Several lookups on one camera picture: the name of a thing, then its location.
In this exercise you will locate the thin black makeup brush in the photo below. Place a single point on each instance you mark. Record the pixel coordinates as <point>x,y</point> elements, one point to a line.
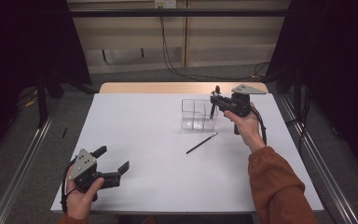
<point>202,143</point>

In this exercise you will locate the white table cover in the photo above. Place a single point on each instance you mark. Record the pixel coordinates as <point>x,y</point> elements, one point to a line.
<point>155,161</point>

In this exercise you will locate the clear plastic organizer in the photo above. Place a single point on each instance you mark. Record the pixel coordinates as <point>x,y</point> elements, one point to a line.
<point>195,121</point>

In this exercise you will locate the white wall socket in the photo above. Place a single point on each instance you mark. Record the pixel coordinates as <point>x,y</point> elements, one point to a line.
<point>166,3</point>

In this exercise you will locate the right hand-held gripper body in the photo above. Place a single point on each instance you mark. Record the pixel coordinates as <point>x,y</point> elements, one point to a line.
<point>237,104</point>

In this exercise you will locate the small black floor object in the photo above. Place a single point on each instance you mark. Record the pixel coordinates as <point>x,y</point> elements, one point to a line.
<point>64,132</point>

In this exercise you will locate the person's left hand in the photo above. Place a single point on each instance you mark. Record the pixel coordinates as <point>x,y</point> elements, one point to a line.
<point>77,203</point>

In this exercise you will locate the black curtain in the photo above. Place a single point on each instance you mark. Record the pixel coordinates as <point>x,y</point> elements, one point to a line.
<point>338,62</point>
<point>18,46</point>

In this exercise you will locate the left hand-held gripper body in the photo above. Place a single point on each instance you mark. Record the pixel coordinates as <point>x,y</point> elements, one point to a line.
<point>82,163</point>

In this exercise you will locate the metal floor rail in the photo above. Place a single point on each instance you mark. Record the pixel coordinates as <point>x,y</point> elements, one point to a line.
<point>21,174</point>
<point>323,168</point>

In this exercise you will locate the person's right hand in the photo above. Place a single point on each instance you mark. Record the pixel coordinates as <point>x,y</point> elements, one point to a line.
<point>248,130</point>

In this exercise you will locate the black metal stand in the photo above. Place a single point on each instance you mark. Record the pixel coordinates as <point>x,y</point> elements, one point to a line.
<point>42,102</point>

